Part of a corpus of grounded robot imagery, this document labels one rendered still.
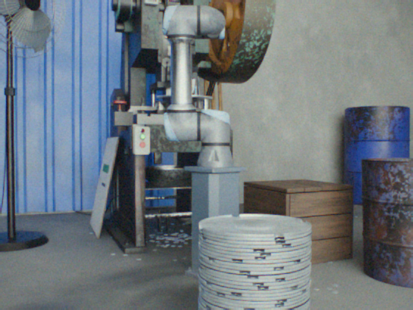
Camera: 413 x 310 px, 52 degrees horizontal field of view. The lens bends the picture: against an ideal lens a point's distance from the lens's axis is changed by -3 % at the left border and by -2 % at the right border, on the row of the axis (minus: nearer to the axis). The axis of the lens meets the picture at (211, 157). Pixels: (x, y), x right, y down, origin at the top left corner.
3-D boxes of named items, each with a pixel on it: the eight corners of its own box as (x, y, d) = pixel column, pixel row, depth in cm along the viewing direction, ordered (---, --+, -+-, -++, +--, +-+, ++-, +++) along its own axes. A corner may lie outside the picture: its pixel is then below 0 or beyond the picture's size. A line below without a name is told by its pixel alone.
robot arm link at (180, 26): (200, 143, 171) (200, 1, 162) (162, 143, 171) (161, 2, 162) (200, 139, 183) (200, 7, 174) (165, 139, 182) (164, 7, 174)
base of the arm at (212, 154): (241, 167, 175) (241, 142, 175) (213, 167, 166) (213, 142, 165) (217, 165, 187) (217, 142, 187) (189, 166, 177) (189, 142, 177)
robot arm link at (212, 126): (231, 142, 170) (231, 108, 170) (196, 142, 170) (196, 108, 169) (229, 142, 182) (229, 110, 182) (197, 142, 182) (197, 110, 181)
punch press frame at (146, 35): (220, 214, 236) (220, -30, 232) (143, 219, 220) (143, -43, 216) (177, 198, 309) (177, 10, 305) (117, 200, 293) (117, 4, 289)
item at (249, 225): (280, 214, 130) (280, 212, 129) (333, 233, 102) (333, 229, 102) (186, 219, 121) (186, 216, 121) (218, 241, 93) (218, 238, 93)
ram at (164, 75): (189, 82, 240) (189, 29, 239) (163, 80, 234) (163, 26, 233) (179, 85, 256) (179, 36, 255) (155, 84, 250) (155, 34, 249)
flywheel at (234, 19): (220, 18, 312) (242, 99, 282) (195, 15, 305) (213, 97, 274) (262, -68, 253) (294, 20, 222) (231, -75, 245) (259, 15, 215)
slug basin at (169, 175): (207, 185, 241) (207, 167, 241) (147, 187, 229) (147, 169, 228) (188, 181, 273) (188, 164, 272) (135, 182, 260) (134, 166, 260)
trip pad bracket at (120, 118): (133, 148, 216) (133, 109, 215) (114, 148, 212) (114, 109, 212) (131, 148, 222) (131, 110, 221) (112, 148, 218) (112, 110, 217)
